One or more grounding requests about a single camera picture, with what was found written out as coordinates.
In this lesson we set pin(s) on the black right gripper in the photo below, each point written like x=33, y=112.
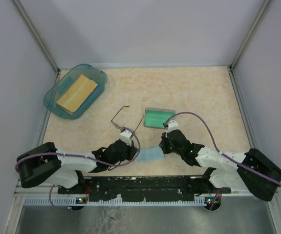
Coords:
x=163, y=144

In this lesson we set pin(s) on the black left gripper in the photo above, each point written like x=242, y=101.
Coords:
x=132, y=150

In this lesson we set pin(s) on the light blue cleaning cloth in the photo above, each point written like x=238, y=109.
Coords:
x=150, y=154

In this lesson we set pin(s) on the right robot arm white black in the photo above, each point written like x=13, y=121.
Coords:
x=251, y=171

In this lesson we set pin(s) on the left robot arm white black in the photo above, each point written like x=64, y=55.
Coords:
x=47, y=164

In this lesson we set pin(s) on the black aviator sunglasses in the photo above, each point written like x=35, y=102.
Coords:
x=122, y=118

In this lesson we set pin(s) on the grey glasses case green lining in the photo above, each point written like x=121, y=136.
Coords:
x=155, y=117

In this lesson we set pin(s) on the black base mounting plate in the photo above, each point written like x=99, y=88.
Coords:
x=142, y=188

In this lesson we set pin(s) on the teal plastic bin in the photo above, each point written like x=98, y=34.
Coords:
x=64, y=84

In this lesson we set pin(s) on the shiny metal front panel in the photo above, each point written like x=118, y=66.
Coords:
x=236, y=215

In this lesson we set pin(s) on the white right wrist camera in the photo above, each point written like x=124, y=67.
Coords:
x=171, y=125

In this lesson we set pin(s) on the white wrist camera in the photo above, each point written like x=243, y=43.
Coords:
x=125, y=136
x=171, y=125

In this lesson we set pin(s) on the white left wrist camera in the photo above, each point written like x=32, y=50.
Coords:
x=125, y=136

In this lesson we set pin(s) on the white slotted cable duct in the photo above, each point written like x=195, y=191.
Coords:
x=78, y=201

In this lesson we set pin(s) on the aluminium frame post right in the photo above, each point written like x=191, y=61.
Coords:
x=266, y=4

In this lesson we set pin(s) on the aluminium frame post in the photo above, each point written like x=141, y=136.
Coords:
x=266, y=4
x=35, y=34

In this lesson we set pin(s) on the aluminium frame post left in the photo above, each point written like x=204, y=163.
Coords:
x=35, y=34

